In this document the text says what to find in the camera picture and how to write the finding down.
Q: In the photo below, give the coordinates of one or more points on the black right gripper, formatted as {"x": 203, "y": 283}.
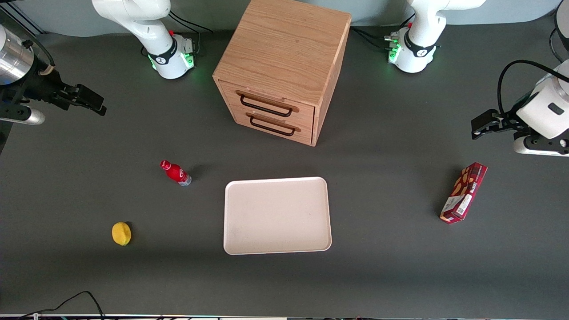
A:
{"x": 43, "y": 86}

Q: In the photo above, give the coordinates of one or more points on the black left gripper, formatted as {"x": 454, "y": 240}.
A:
{"x": 507, "y": 122}

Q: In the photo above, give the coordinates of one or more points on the red coke bottle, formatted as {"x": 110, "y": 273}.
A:
{"x": 175, "y": 172}

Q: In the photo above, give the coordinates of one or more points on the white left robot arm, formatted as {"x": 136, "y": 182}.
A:
{"x": 426, "y": 26}

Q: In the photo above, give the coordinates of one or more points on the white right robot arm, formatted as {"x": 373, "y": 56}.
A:
{"x": 146, "y": 26}

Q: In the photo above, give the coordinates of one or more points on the cream rectangular tray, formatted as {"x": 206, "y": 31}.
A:
{"x": 278, "y": 215}

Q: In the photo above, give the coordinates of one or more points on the red cookie box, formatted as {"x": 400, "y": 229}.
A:
{"x": 464, "y": 191}

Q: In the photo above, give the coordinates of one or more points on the yellow lemon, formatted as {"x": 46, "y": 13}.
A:
{"x": 121, "y": 234}

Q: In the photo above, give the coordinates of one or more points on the wooden drawer cabinet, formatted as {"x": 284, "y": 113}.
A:
{"x": 284, "y": 49}

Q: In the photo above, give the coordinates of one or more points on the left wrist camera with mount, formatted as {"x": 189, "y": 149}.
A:
{"x": 540, "y": 146}

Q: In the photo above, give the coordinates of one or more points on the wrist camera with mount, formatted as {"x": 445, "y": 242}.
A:
{"x": 22, "y": 114}
{"x": 540, "y": 146}

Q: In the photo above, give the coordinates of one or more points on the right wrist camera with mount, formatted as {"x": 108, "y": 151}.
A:
{"x": 22, "y": 114}

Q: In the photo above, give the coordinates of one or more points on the metal frame bar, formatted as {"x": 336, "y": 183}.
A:
{"x": 20, "y": 18}

